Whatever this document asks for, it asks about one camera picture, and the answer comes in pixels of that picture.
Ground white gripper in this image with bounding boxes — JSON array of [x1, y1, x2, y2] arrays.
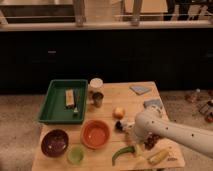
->
[[129, 123, 149, 157]]

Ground green pepper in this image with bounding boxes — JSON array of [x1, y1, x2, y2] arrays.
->
[[112, 146, 136, 166]]

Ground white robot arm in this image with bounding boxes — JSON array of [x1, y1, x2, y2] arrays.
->
[[131, 109, 213, 159]]

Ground small green cup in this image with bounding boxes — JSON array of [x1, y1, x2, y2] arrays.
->
[[67, 146, 84, 164]]

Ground metal cup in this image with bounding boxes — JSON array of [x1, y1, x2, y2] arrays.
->
[[92, 92, 104, 108]]

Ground bunch of dark grapes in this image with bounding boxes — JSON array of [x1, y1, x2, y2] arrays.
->
[[144, 134, 162, 150]]

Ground corn cob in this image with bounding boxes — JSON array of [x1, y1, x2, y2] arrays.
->
[[147, 149, 169, 165]]

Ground black dish brush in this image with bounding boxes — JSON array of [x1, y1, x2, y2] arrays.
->
[[114, 119, 136, 134]]

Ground orange bowl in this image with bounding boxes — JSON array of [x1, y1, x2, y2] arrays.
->
[[81, 120, 110, 150]]

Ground blue sponge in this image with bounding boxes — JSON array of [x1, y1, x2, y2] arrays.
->
[[143, 99, 163, 109]]

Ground grey blue cloth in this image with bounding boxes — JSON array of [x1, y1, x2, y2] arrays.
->
[[130, 85, 150, 95]]

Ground green fork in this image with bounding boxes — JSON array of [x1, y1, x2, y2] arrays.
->
[[73, 95, 79, 114]]

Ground glass jar white lid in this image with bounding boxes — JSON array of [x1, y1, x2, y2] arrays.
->
[[88, 78, 103, 99]]

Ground dark purple bowl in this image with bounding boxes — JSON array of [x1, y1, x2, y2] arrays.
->
[[41, 129, 69, 157]]

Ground green plastic tray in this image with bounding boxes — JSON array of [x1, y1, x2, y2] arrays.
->
[[38, 79, 88, 124]]

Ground wooden block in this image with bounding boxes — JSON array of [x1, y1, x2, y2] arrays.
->
[[65, 89, 75, 108]]

